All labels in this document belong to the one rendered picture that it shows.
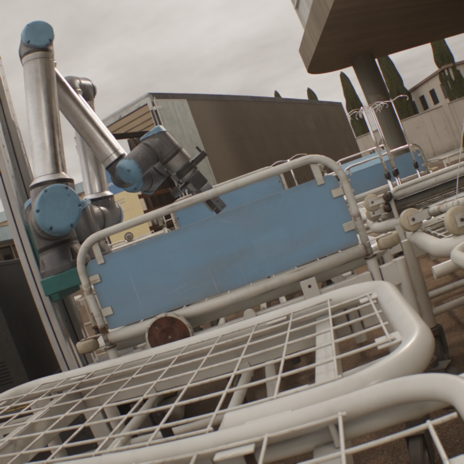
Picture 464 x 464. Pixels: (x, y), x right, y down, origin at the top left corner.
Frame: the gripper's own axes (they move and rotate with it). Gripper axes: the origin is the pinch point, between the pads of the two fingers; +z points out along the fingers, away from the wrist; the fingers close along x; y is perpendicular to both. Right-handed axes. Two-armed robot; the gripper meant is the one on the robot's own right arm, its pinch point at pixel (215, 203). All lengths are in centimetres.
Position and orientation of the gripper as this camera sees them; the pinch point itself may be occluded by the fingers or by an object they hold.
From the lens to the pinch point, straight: 188.6
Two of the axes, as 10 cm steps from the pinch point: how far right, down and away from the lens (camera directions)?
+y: -7.2, 6.8, -1.3
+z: 6.6, 7.3, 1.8
